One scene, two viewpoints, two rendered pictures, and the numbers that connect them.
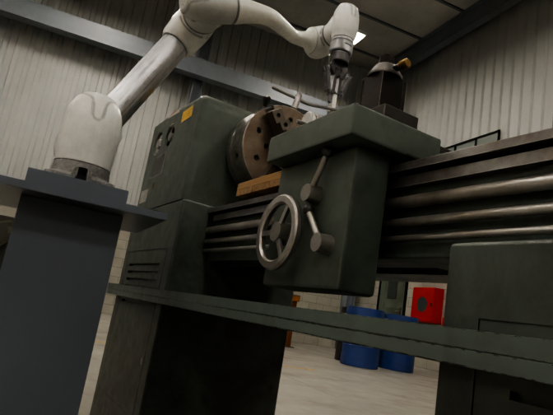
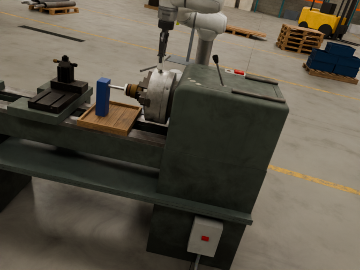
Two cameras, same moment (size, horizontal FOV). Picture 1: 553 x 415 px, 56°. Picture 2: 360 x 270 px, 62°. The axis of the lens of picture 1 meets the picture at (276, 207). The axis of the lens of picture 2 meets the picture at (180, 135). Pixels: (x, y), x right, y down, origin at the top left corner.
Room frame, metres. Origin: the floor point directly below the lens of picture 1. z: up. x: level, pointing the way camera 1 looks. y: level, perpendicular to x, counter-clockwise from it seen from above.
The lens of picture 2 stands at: (2.72, -1.32, 1.76)
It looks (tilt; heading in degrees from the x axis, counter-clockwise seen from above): 29 degrees down; 121
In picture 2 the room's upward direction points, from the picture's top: 11 degrees clockwise
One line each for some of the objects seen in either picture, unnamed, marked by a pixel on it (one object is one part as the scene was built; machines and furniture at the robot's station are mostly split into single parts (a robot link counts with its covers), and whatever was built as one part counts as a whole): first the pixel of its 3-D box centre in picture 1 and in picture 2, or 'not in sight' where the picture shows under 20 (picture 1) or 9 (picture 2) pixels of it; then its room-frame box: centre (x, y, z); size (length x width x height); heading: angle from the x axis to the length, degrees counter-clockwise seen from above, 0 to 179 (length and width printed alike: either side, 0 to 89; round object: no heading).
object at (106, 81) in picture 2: not in sight; (103, 97); (1.40, -0.14, 1.00); 0.08 x 0.06 x 0.23; 119
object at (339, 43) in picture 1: (341, 48); (167, 13); (1.81, -0.14, 1.57); 0.09 x 0.09 x 0.06
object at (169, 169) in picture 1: (221, 174); (224, 112); (2.04, 0.24, 1.06); 0.59 x 0.48 x 0.39; 29
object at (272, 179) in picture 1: (314, 199); (112, 115); (1.46, -0.10, 0.89); 0.36 x 0.30 x 0.04; 119
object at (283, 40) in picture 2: not in sight; (299, 39); (-0.04, 9.63, 0.36); 1.26 x 0.86 x 0.73; 33
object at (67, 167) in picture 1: (80, 175); not in sight; (1.40, 0.55, 0.83); 0.22 x 0.18 x 0.06; 23
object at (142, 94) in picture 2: not in sight; (143, 98); (1.68, -0.09, 1.09); 0.12 x 0.11 x 0.05; 119
